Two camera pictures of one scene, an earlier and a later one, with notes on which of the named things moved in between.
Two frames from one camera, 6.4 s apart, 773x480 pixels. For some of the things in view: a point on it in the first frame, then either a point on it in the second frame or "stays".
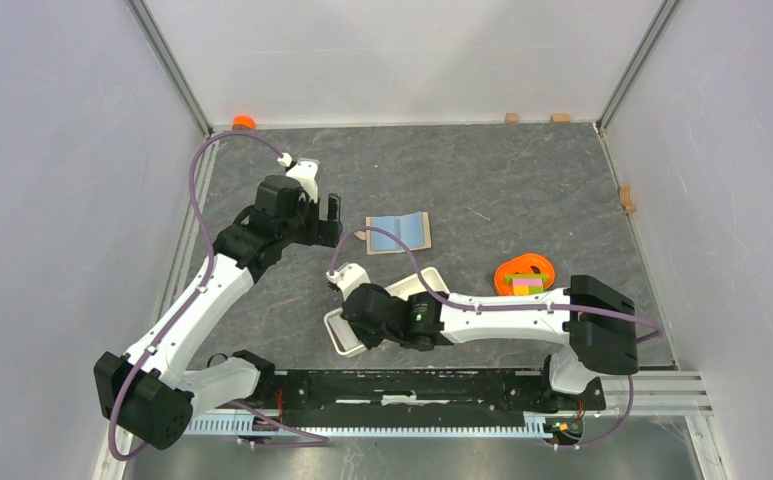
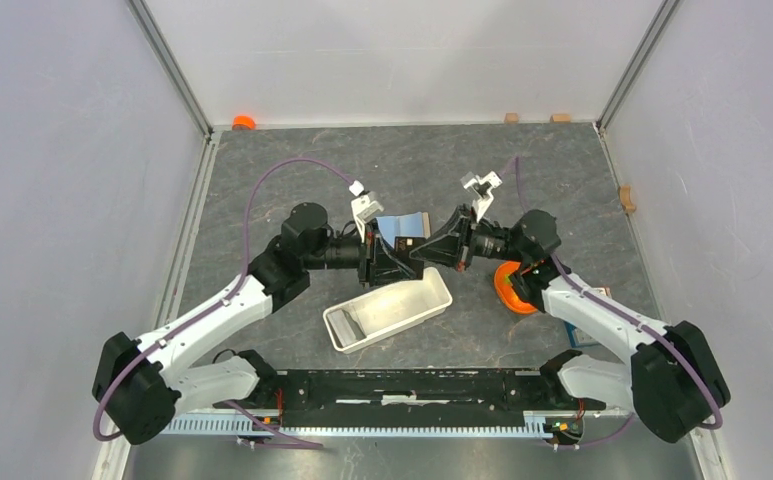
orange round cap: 243,122 stays
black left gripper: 322,232 to 378,264
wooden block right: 560,118 stays
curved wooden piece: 625,199 stays
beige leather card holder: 414,229 stays
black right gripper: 368,340 to 454,248
